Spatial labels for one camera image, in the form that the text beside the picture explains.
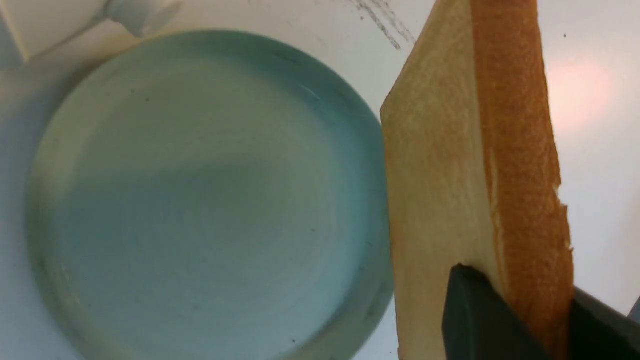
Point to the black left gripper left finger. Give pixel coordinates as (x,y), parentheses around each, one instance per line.
(477,324)

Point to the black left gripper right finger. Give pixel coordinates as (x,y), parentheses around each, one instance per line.
(598,332)

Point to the toast slice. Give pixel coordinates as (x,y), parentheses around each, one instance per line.
(473,174)

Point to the light blue round plate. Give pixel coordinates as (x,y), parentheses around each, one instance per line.
(212,195)

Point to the white two-slot toaster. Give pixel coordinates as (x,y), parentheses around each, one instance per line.
(29,28)

